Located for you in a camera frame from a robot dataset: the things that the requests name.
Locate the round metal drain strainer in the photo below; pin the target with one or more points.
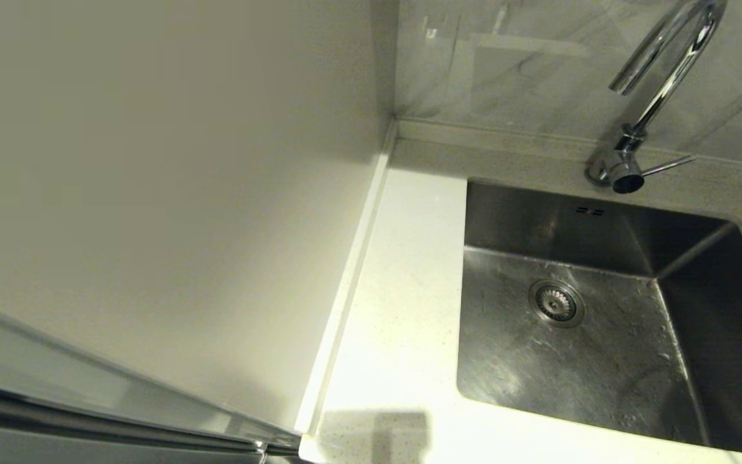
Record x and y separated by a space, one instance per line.
556 303

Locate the chrome gooseneck faucet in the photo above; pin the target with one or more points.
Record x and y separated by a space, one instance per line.
622 164

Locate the white cabinet side panel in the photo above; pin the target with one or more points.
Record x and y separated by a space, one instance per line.
152 161

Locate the stainless steel sink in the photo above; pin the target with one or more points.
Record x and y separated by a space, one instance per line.
513 361

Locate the glossy grey appliance door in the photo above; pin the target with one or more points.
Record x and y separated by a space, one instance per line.
23 361

